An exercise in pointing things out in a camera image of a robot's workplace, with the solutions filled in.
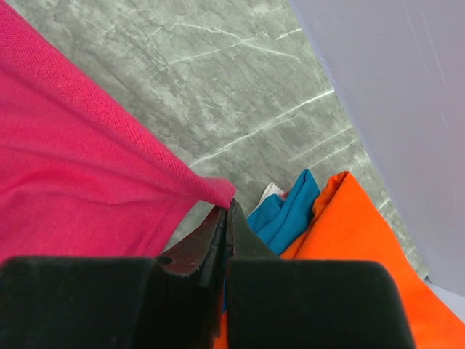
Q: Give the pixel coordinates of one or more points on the folded blue t-shirt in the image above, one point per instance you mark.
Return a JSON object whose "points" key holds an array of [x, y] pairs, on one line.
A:
{"points": [[275, 224]]}

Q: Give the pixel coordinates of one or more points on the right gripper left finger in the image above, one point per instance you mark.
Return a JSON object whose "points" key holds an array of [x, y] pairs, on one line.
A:
{"points": [[173, 300]]}

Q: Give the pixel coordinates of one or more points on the folded mauve t-shirt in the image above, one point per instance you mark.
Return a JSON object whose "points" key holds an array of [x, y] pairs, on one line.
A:
{"points": [[284, 195]]}

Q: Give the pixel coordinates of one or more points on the folded white t-shirt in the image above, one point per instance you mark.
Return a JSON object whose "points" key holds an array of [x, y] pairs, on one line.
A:
{"points": [[271, 189]]}

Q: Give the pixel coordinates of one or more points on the pink t-shirt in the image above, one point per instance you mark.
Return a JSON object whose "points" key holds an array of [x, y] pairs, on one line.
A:
{"points": [[80, 176]]}

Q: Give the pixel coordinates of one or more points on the folded orange t-shirt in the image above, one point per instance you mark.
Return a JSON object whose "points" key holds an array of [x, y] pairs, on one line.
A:
{"points": [[347, 226]]}

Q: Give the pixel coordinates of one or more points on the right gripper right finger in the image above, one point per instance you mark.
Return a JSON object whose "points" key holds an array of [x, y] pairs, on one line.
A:
{"points": [[276, 303]]}

